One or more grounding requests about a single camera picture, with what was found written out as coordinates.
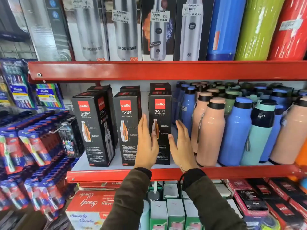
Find orange bottle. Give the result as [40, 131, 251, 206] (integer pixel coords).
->
[295, 140, 307, 167]

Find black cable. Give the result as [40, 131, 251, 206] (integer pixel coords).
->
[178, 164, 188, 230]

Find black toothbrush pack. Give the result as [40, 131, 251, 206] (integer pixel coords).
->
[57, 115, 85, 158]

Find flat red box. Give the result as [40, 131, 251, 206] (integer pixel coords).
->
[79, 182, 123, 191]

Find black box with flame print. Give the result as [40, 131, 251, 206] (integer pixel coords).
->
[141, 0, 177, 61]

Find tall blue bottle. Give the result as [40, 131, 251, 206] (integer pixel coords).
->
[206, 0, 247, 61]

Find hanging blue toothbrush packs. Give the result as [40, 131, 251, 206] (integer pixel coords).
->
[0, 58, 38, 110]

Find cluster of pastel water bottles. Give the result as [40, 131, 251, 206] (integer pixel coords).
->
[171, 81, 307, 168]

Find person's left forearm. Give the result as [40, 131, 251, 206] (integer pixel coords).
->
[101, 168, 152, 230]

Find person's left hand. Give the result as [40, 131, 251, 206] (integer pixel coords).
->
[134, 114, 160, 170]

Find white box with steel bottle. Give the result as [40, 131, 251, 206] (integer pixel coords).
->
[103, 0, 142, 61]
[61, 0, 110, 61]

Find tall green bottle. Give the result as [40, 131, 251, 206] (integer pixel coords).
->
[235, 0, 286, 61]

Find group of white green boxes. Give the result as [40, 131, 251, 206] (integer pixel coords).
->
[139, 180, 243, 230]

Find person's right forearm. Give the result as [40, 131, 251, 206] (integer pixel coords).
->
[182, 168, 247, 230]

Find tall red bottle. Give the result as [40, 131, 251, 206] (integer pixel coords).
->
[267, 0, 307, 61]

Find red metal shelf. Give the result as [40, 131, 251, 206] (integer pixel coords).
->
[66, 164, 307, 184]
[27, 61, 307, 84]

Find pile of red black boxes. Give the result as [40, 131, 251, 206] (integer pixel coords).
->
[224, 178, 307, 230]

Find dark grey bottle box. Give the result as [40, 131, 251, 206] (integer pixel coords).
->
[19, 0, 75, 62]

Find row of black bottle boxes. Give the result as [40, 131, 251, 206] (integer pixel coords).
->
[71, 82, 172, 167]

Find person's right hand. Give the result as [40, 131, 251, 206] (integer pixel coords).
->
[168, 120, 200, 172]

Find rows of red blue toothbrush packs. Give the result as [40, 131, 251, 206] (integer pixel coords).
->
[0, 110, 80, 222]

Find large red combo box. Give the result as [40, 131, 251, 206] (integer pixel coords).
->
[65, 190, 116, 230]

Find black box with white bottle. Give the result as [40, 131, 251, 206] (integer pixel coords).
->
[174, 0, 215, 61]

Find blue multicolour toothbrush pack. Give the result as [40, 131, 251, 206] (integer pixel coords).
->
[36, 83, 65, 110]

